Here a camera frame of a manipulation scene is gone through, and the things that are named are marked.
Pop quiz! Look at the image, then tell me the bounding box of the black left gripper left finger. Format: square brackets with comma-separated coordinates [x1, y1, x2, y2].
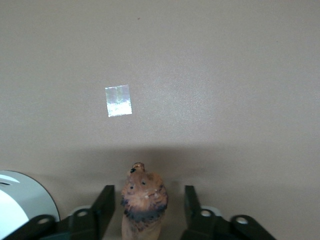
[14, 185, 116, 240]

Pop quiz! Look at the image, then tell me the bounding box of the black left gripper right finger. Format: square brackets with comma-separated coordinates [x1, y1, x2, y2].
[179, 185, 278, 240]

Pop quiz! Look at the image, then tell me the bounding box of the brown lion statue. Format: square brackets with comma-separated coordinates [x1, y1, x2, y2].
[120, 161, 169, 240]

